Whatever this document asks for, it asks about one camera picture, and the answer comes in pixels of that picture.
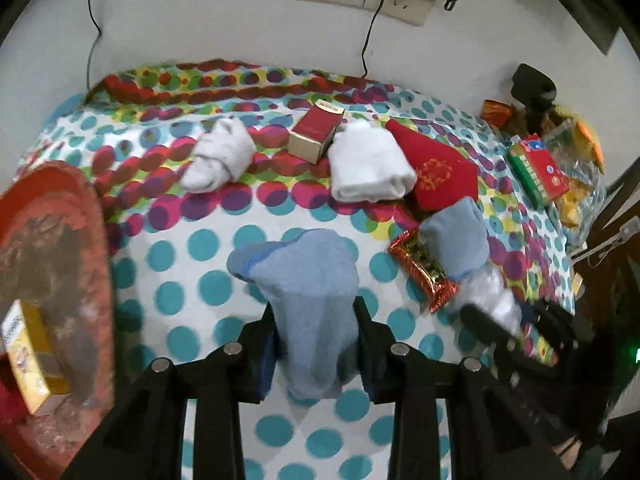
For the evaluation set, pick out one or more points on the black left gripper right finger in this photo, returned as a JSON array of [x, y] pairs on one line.
[[454, 411]]

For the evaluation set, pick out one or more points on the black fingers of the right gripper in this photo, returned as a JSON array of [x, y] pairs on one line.
[[563, 368]]

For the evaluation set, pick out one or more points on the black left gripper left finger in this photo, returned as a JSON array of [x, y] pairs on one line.
[[142, 436]]

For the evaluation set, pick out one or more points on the light blue sock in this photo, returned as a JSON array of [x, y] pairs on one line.
[[311, 283], [456, 237]]

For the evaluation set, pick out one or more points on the white crumpled plastic wrap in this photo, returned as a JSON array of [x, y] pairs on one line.
[[484, 288]]

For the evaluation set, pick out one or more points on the red gold snack packet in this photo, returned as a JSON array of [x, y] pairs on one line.
[[414, 258]]

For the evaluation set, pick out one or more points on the yellow small box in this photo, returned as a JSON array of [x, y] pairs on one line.
[[35, 368]]

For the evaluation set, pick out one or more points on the red round metal tray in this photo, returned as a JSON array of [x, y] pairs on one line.
[[54, 254]]

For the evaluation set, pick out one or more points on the red green card box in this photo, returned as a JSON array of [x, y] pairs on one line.
[[541, 178]]

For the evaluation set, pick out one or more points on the clear bag of snacks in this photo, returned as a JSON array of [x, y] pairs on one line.
[[576, 149]]

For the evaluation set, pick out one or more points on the red sock gold print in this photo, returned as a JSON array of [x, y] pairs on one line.
[[443, 175]]

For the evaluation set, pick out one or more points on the polka dot tablecloth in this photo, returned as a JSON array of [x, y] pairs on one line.
[[174, 297]]

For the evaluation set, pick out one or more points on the orange snack packet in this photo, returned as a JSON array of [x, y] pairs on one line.
[[497, 114]]

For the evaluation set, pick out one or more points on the black device on table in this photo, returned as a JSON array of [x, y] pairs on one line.
[[535, 90]]

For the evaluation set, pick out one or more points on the white folded sock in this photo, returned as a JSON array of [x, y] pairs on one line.
[[368, 165]]

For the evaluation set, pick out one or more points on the white rolled sock left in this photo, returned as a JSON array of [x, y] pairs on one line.
[[220, 156]]

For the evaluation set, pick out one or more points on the red and tan small box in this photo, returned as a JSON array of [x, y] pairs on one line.
[[314, 131]]

